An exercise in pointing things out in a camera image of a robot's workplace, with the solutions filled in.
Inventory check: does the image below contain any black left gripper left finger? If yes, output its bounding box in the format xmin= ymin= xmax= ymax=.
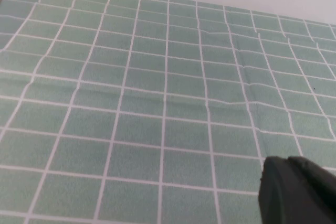
xmin=258 ymin=155 xmax=324 ymax=224

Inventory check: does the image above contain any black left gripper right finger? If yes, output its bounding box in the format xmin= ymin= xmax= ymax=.
xmin=287 ymin=155 xmax=336 ymax=224

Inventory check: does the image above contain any green checkered tablecloth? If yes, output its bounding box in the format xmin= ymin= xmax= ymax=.
xmin=0 ymin=0 xmax=336 ymax=224

